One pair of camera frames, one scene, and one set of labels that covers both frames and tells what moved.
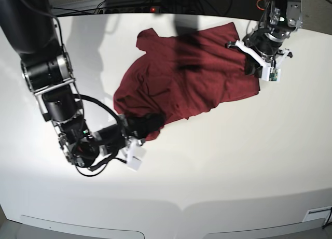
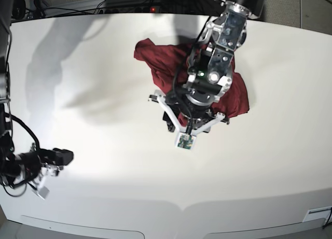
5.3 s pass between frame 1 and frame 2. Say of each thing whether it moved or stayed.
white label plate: stayed
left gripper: moved
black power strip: stayed
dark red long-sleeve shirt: moved
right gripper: moved
